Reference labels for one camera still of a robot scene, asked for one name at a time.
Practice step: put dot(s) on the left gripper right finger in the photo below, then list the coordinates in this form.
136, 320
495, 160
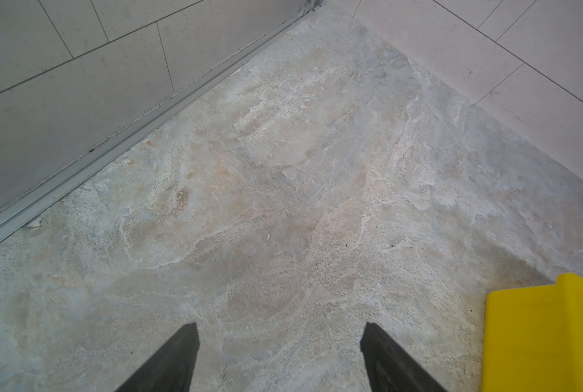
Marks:
390, 367

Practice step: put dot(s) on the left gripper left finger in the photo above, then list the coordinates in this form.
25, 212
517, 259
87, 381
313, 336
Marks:
171, 367

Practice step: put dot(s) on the yellow plastic bin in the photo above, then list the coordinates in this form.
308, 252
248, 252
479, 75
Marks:
533, 338

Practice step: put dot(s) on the left aluminium corner profile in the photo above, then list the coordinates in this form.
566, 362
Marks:
31, 205

